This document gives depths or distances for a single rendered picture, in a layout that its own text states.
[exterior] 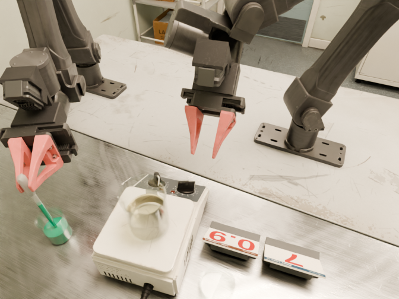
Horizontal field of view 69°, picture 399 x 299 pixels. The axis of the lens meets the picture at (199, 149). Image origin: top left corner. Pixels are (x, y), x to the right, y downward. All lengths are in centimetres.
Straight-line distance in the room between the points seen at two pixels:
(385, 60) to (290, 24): 103
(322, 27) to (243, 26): 286
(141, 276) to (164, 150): 31
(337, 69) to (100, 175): 50
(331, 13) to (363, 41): 268
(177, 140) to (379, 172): 44
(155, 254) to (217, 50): 29
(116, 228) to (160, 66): 63
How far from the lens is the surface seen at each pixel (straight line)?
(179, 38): 47
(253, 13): 45
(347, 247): 58
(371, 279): 57
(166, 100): 81
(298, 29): 332
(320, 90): 59
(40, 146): 48
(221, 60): 39
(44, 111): 53
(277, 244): 54
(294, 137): 66
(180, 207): 46
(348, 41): 57
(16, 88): 48
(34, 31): 62
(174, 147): 67
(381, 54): 276
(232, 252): 51
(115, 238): 45
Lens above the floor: 137
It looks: 45 degrees down
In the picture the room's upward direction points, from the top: straight up
